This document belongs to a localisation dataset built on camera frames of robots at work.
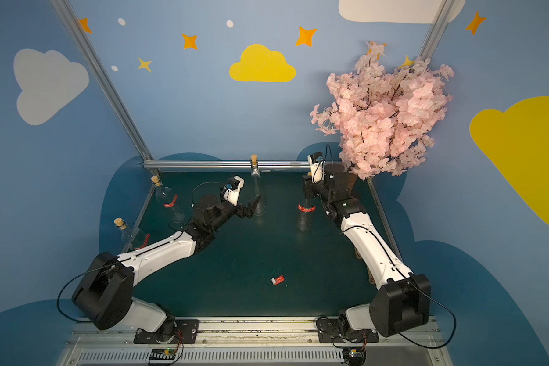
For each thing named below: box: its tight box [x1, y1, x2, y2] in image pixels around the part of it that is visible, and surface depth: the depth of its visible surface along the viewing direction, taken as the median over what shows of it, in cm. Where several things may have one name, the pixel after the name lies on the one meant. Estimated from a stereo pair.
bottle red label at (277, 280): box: [270, 275, 285, 286], surface depth 87 cm
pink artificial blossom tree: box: [309, 41, 456, 180], surface depth 71 cm
